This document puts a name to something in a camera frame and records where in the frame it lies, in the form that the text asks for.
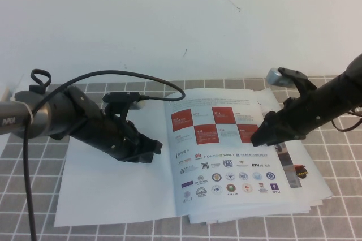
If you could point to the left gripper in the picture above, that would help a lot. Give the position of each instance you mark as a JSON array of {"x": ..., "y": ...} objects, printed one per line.
[{"x": 107, "y": 136}]

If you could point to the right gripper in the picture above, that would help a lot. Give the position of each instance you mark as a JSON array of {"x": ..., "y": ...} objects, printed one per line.
[{"x": 294, "y": 116}]

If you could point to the white book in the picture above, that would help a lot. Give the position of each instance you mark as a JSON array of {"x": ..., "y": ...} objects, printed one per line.
[{"x": 113, "y": 190}]

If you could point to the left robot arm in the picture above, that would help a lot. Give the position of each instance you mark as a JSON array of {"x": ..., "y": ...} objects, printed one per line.
[{"x": 48, "y": 116}]

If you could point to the brochure with robot photo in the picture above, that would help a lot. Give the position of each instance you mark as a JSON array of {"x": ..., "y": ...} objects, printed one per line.
[{"x": 291, "y": 167}]

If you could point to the white brochure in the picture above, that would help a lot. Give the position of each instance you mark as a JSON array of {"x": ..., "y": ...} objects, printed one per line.
[
  {"x": 308, "y": 208},
  {"x": 318, "y": 178}
]

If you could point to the grey checked tablecloth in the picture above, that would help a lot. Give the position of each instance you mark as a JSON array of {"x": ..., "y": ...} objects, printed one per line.
[{"x": 339, "y": 167}]

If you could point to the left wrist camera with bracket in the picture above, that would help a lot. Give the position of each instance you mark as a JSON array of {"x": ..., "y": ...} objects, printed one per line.
[{"x": 121, "y": 96}]

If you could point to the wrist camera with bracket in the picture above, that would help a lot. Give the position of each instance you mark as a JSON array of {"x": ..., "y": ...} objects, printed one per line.
[
  {"x": 121, "y": 96},
  {"x": 278, "y": 78}
]

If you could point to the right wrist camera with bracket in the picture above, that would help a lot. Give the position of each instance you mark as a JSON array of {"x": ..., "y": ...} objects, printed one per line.
[{"x": 278, "y": 78}]

